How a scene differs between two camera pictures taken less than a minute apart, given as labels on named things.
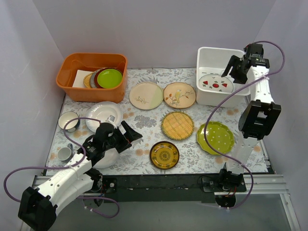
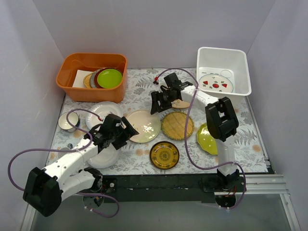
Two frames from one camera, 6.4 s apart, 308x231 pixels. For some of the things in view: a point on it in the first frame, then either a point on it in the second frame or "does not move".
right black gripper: x=238 y=70 → x=160 y=101
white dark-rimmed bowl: x=65 y=117 does not move
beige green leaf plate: x=146 y=96 → x=147 y=123
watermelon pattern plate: x=214 y=83 does not move
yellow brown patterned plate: x=164 y=155 does not move
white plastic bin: x=212 y=89 does not move
